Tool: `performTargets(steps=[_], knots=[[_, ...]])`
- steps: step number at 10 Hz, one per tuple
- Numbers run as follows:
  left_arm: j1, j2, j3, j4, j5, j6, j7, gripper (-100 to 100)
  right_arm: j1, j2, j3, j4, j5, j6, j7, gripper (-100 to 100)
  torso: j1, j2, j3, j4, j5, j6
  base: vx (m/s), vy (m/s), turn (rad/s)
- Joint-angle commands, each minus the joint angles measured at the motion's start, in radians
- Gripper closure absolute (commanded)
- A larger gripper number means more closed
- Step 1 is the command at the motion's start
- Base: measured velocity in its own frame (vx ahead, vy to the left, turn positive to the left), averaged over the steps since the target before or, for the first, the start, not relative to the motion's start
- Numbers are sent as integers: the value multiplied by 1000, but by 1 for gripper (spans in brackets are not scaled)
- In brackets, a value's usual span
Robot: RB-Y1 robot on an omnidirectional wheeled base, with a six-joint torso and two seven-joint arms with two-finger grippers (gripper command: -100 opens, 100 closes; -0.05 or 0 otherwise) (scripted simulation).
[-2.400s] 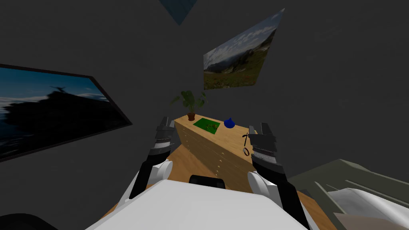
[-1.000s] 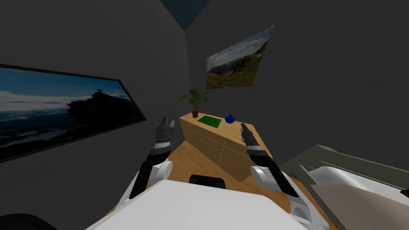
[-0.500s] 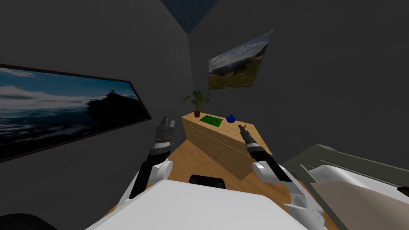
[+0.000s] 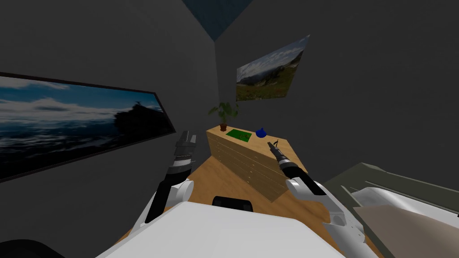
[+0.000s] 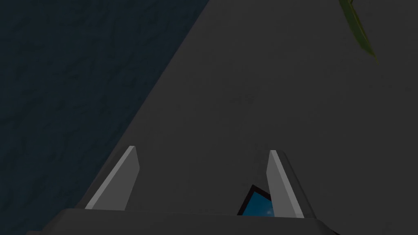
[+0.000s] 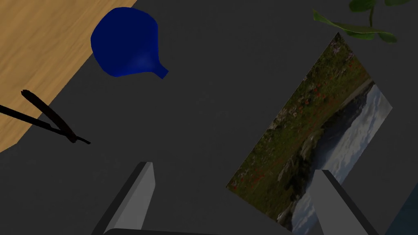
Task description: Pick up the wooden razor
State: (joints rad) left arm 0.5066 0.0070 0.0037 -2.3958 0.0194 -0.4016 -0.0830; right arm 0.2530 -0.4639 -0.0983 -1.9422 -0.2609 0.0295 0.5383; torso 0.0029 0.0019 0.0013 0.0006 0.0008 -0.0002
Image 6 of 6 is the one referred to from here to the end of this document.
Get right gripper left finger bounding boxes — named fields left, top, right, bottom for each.
left=91, top=161, right=156, bottom=235

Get landscape picture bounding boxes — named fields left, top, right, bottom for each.
left=225, top=32, right=393, bottom=233

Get blue vase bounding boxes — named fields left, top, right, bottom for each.
left=90, top=7, right=169, bottom=80

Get black twigs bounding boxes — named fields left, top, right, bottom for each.
left=0, top=89, right=91, bottom=145

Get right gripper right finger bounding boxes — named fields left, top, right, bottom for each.
left=308, top=169, right=380, bottom=235

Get wooden table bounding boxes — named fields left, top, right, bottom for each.
left=0, top=0, right=138, bottom=153

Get green plant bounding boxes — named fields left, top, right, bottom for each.
left=312, top=0, right=413, bottom=44

